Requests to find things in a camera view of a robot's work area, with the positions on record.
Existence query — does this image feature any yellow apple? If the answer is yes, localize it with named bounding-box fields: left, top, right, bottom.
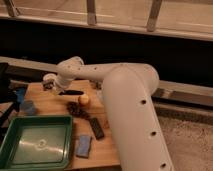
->
left=78, top=94, right=90, bottom=106

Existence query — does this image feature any wooden table board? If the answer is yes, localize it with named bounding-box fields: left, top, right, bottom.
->
left=25, top=80, right=120, bottom=171

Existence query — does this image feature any white cup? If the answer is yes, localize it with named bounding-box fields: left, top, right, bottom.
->
left=43, top=73, right=56, bottom=83

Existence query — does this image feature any blue sponge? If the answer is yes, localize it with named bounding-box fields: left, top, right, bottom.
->
left=76, top=135, right=92, bottom=158

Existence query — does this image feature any black remote bar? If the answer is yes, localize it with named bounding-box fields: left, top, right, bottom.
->
left=89, top=118, right=104, bottom=140

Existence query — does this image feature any blue cup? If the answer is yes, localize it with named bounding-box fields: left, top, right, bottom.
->
left=20, top=100, right=36, bottom=116

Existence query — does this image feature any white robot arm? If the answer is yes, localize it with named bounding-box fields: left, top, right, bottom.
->
left=54, top=57, right=175, bottom=171

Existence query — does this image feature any green plastic tray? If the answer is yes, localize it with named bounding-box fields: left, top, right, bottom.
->
left=0, top=116, right=73, bottom=171

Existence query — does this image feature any dark grape bunch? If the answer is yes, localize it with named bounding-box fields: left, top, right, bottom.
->
left=67, top=102, right=90, bottom=120

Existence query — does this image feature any small metal cup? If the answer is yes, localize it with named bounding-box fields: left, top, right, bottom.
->
left=91, top=80, right=102, bottom=90

